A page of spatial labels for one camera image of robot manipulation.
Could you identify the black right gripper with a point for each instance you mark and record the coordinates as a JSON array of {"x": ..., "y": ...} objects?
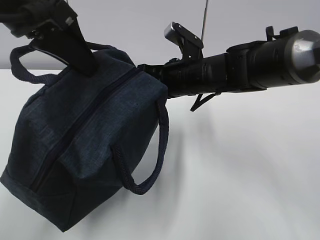
[{"x": 190, "y": 77}]

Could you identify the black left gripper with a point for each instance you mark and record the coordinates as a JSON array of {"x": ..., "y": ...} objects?
[{"x": 66, "y": 42}]

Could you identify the navy insulated lunch bag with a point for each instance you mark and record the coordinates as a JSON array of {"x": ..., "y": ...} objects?
[{"x": 79, "y": 139}]

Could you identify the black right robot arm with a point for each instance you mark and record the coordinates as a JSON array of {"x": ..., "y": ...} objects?
[{"x": 288, "y": 59}]

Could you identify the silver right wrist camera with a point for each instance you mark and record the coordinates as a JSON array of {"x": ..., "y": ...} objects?
[{"x": 172, "y": 33}]

